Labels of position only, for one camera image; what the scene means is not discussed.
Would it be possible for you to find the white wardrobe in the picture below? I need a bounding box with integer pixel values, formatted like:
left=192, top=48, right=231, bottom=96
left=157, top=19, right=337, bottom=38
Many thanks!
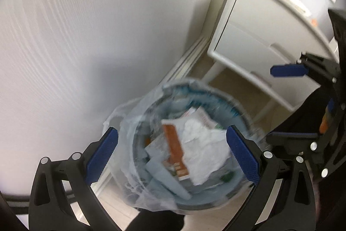
left=0, top=0, right=225, bottom=194

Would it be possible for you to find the grey-blue cardboard piece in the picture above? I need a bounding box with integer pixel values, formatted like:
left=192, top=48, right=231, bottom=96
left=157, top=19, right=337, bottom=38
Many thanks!
left=144, top=158, right=192, bottom=200

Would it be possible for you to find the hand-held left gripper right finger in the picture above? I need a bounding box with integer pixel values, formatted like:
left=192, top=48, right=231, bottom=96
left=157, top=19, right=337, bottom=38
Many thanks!
left=226, top=125, right=317, bottom=231

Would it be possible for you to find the white nightstand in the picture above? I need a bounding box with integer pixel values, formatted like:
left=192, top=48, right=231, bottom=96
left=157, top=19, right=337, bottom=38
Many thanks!
left=208, top=0, right=340, bottom=112

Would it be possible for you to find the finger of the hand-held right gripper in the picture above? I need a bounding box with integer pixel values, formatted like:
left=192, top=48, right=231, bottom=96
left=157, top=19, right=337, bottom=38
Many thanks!
left=266, top=131, right=333, bottom=180
left=270, top=52, right=341, bottom=85

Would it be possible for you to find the green food print packet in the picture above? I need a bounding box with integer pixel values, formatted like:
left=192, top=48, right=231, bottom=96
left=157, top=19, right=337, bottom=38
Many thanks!
left=220, top=171, right=234, bottom=183

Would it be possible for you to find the blue trash bin with liner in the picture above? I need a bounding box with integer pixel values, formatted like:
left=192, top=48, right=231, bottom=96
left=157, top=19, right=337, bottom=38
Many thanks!
left=104, top=79, right=267, bottom=212

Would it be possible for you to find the grey trash bin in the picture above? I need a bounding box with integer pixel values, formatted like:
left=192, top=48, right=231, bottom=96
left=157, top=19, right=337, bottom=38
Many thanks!
left=130, top=81, right=260, bottom=207

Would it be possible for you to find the white paper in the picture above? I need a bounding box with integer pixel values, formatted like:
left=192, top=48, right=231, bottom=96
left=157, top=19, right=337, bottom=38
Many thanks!
left=184, top=112, right=235, bottom=185

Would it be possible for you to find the orange label packet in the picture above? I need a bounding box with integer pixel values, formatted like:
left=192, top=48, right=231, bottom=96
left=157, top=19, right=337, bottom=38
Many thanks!
left=162, top=124, right=191, bottom=181

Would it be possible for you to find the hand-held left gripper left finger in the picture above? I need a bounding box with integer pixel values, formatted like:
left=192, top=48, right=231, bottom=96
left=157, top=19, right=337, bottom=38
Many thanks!
left=28, top=127, right=119, bottom=231

